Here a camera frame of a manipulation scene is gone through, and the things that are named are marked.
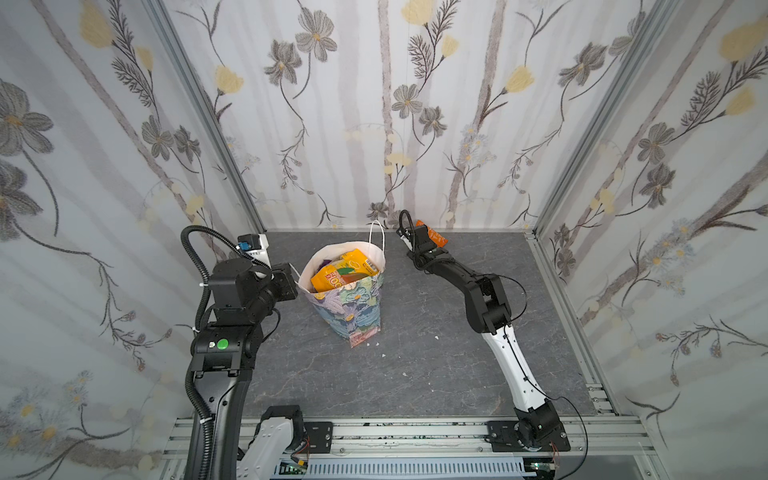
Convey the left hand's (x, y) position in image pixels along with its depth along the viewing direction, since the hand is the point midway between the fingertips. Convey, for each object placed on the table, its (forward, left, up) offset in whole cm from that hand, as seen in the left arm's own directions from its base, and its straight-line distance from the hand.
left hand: (291, 263), depth 65 cm
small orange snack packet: (+36, -41, -33) cm, 64 cm away
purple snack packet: (+11, -3, -15) cm, 19 cm away
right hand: (+36, -37, -28) cm, 58 cm away
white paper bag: (-2, -12, -18) cm, 22 cm away
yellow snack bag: (+11, -11, -15) cm, 22 cm away
